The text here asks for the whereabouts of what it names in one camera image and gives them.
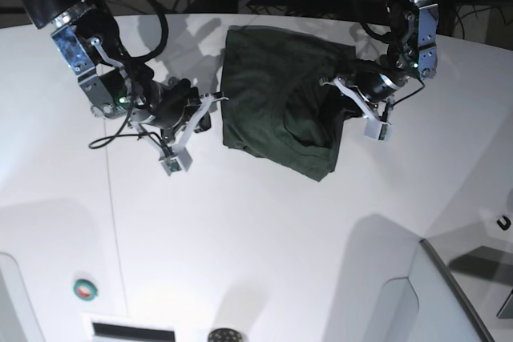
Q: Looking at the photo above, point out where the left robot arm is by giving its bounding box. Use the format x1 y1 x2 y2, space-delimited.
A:
344 0 439 107

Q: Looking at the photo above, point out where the dark green t-shirt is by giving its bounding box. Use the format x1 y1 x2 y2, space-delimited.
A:
220 26 356 182

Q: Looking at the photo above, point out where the black U-shaped hook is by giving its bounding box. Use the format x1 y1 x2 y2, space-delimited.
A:
496 215 512 231

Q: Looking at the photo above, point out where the grey metal tray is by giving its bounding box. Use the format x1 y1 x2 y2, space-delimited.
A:
422 239 512 341

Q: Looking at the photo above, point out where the green tape roll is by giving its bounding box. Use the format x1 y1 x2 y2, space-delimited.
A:
73 279 98 301

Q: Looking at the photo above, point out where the black perforated round object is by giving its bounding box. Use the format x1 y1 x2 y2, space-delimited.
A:
208 328 244 342

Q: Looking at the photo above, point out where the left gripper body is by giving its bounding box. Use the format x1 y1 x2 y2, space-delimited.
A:
356 70 409 104

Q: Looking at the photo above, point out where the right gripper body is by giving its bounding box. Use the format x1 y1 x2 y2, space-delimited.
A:
147 86 200 130

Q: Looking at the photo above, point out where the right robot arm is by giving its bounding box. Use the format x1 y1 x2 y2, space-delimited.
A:
20 0 211 135

